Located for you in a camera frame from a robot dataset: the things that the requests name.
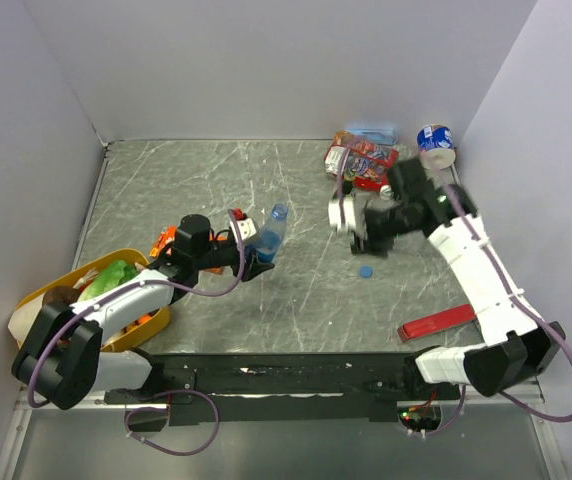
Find green lettuce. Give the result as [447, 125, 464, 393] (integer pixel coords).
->
[78, 260, 138, 301]

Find black base frame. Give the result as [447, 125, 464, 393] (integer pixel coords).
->
[104, 352, 460, 426]

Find light blue box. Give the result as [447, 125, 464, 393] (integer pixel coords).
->
[348, 127, 399, 146]

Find green white bottle cap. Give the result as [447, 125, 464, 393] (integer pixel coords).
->
[379, 185, 392, 199]

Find red snack bag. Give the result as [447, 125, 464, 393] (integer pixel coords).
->
[323, 130, 399, 193]

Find red rectangular box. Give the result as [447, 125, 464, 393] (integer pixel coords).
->
[397, 304, 476, 343]

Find solid blue bottle cap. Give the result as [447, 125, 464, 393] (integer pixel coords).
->
[358, 266, 373, 278]

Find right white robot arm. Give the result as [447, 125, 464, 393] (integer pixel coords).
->
[335, 158, 565, 399]

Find yellow basket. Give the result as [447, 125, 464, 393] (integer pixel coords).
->
[13, 248, 170, 353]

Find brown white paper roll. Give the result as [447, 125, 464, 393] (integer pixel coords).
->
[8, 286, 80, 346]

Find blue label water bottle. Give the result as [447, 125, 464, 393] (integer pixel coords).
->
[253, 203, 289, 263]

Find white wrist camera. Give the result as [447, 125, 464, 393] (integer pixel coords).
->
[230, 208, 260, 246]
[328, 196, 367, 237]

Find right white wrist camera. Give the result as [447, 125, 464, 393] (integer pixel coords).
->
[328, 196, 367, 237]

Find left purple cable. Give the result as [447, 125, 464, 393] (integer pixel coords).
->
[26, 212, 247, 407]

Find orange razor box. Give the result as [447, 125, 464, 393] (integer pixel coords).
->
[148, 226, 225, 275]

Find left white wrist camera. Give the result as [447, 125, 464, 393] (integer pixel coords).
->
[230, 208, 260, 246]

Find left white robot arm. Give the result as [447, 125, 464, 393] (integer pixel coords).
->
[11, 214, 274, 410]

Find carrot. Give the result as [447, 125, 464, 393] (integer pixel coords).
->
[122, 310, 158, 334]

